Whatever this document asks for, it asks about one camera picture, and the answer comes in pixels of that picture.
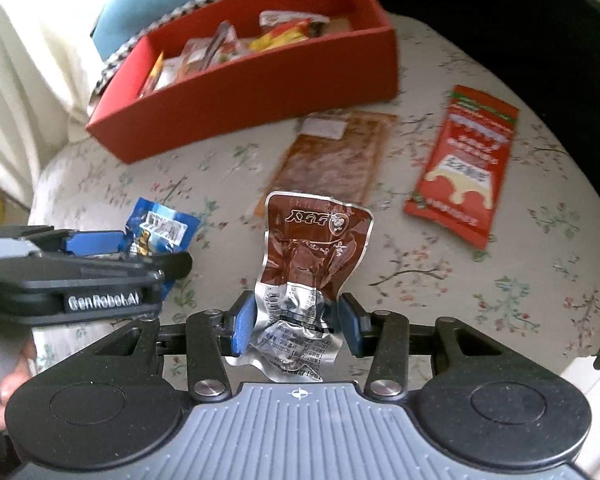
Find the clear reddish snack packet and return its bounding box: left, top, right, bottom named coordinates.
left=177, top=21, right=251, bottom=81

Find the red cardboard box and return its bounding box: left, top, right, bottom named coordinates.
left=85, top=0, right=400, bottom=164

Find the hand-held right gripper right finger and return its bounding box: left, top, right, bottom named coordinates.
left=337, top=291, right=513, bottom=402

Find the dark table glossy top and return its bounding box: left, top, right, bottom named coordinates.
left=345, top=0, right=600, bottom=171

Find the person's left hand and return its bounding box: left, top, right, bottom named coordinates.
left=0, top=337, right=38, bottom=433

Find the brown silver snack packet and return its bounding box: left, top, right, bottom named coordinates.
left=225, top=191, right=376, bottom=385

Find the blue snack packet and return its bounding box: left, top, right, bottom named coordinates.
left=125, top=196, right=201, bottom=301

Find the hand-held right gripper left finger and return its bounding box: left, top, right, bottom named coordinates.
left=77, top=293, right=258, bottom=402

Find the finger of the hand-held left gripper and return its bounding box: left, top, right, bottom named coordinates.
left=77, top=251, right=194, bottom=282
left=0, top=226, right=128, bottom=257

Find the long red snack packet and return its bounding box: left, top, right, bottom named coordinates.
left=404, top=85, right=521, bottom=251

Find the orange snack packet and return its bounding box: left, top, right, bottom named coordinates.
left=252, top=110, right=398, bottom=218

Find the white towel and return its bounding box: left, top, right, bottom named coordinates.
left=0, top=0, right=111, bottom=201

